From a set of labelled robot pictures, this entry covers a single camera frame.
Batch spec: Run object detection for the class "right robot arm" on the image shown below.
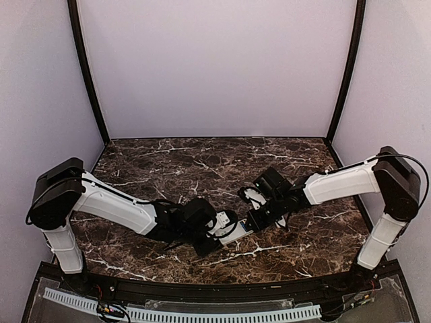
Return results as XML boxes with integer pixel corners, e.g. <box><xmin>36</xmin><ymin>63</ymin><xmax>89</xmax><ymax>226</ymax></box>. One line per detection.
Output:
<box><xmin>242</xmin><ymin>146</ymin><xmax>429</xmax><ymax>292</ymax></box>

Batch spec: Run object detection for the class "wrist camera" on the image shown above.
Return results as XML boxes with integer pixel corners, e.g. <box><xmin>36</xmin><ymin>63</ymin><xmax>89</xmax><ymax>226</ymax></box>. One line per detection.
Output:
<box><xmin>238</xmin><ymin>186</ymin><xmax>267</xmax><ymax>210</ymax></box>
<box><xmin>206</xmin><ymin>210</ymin><xmax>238</xmax><ymax>239</ymax></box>

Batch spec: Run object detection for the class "white slotted cable duct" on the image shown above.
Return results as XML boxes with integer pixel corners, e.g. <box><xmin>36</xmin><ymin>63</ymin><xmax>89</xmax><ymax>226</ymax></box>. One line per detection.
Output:
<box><xmin>43</xmin><ymin>287</ymin><xmax>321</xmax><ymax>323</ymax></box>

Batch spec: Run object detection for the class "right black frame post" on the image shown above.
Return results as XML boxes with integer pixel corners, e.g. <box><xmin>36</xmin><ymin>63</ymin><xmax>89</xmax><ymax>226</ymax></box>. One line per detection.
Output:
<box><xmin>325</xmin><ymin>0</ymin><xmax>366</xmax><ymax>146</ymax></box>

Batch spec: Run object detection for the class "black front rail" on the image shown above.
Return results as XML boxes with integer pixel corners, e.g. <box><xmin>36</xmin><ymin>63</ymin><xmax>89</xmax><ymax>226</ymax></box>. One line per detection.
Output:
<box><xmin>36</xmin><ymin>260</ymin><xmax>400</xmax><ymax>304</ymax></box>

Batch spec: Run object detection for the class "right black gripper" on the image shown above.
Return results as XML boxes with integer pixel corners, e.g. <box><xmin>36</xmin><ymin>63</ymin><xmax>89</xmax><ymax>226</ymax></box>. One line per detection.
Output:
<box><xmin>245</xmin><ymin>194</ymin><xmax>287</xmax><ymax>233</ymax></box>

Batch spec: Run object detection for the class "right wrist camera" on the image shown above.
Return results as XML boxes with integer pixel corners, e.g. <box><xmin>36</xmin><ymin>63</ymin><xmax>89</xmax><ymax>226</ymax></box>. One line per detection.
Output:
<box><xmin>238</xmin><ymin>186</ymin><xmax>267</xmax><ymax>210</ymax></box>

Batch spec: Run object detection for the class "black frame post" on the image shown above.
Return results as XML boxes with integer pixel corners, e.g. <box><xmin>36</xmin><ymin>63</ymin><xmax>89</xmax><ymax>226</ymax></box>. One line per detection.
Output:
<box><xmin>67</xmin><ymin>0</ymin><xmax>110</xmax><ymax>145</ymax></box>
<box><xmin>325</xmin><ymin>0</ymin><xmax>366</xmax><ymax>146</ymax></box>

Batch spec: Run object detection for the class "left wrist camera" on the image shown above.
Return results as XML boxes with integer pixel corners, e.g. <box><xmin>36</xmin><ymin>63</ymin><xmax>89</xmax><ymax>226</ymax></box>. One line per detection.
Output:
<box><xmin>206</xmin><ymin>210</ymin><xmax>238</xmax><ymax>239</ymax></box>

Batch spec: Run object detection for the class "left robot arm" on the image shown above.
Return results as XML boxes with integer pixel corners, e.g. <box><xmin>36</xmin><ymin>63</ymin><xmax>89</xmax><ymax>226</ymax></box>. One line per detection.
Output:
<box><xmin>26</xmin><ymin>157</ymin><xmax>229</xmax><ymax>293</ymax></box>

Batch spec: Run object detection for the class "white air conditioner remote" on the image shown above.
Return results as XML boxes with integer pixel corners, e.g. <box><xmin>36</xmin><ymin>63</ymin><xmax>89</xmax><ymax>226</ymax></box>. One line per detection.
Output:
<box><xmin>215</xmin><ymin>219</ymin><xmax>253</xmax><ymax>246</ymax></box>

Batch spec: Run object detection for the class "left black frame post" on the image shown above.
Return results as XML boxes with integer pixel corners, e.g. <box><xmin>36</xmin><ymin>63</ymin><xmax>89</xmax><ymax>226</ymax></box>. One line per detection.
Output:
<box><xmin>67</xmin><ymin>0</ymin><xmax>110</xmax><ymax>145</ymax></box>

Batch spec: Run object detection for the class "white battery cover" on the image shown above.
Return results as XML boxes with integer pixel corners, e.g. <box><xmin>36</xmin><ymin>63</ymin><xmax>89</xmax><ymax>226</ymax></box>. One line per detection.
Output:
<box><xmin>275</xmin><ymin>217</ymin><xmax>286</xmax><ymax>229</ymax></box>

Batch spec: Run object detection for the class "blue battery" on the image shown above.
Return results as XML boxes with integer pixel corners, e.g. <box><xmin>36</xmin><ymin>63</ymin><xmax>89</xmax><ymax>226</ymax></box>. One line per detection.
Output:
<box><xmin>238</xmin><ymin>221</ymin><xmax>250</xmax><ymax>232</ymax></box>

